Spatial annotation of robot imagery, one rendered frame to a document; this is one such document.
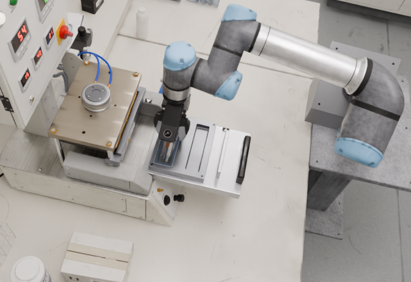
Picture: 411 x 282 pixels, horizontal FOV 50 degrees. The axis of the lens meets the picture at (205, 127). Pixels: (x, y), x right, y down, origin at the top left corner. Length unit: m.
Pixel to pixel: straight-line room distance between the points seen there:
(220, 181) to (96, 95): 0.43
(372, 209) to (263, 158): 1.10
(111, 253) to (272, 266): 0.51
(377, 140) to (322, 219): 1.38
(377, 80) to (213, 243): 0.73
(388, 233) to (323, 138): 0.96
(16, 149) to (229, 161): 0.64
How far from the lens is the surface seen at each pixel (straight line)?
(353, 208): 2.57
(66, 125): 1.24
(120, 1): 2.04
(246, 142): 1.35
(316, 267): 2.36
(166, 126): 1.17
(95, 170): 1.28
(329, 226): 2.45
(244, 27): 1.05
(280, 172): 1.63
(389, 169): 1.81
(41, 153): 1.42
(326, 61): 1.08
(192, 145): 1.35
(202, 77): 1.05
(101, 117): 1.25
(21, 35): 1.07
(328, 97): 1.72
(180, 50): 1.06
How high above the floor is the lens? 2.13
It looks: 56 degrees down
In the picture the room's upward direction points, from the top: 12 degrees clockwise
